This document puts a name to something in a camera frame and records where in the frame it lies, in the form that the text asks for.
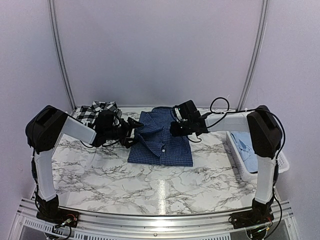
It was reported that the blue checked long sleeve shirt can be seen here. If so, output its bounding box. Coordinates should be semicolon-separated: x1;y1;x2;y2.
127;107;193;167

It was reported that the black white plaid folded shirt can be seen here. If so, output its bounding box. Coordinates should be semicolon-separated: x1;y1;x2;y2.
73;101;122;126

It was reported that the right aluminium corner post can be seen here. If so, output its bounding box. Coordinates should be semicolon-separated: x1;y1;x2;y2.
236;0;270;110

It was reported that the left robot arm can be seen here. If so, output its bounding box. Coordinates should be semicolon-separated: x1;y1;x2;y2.
25;105;143;223

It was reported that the white plastic laundry basket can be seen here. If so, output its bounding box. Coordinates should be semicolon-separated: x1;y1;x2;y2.
226;131;291;181

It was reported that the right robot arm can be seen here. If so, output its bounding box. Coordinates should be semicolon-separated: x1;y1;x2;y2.
170;100;285;224

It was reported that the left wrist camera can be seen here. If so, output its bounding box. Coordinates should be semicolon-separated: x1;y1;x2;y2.
94;110;116;132

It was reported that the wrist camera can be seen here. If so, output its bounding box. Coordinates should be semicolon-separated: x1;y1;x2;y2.
94;110;116;132
173;100;201;122

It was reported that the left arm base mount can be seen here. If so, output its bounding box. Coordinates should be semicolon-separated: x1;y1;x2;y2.
35;195;80;228

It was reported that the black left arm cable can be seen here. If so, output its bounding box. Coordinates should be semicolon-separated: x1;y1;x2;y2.
99;138;121;148

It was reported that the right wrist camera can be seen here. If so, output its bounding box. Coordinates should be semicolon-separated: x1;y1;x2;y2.
173;100;201;122

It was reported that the left aluminium corner post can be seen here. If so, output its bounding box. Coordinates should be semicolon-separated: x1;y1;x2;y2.
47;0;77;111

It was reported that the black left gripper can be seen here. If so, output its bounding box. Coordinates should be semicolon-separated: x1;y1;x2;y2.
104;117;143;149

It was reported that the aluminium front rail frame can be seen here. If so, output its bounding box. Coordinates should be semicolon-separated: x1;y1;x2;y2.
8;198;301;240

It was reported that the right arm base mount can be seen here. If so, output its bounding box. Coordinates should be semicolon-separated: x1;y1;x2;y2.
228;197;275;229

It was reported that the aluminium corner post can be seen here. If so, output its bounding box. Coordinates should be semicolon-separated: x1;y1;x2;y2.
236;0;270;110
47;0;77;111

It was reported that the light blue folded shirt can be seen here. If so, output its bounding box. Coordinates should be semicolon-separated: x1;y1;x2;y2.
230;131;258;174

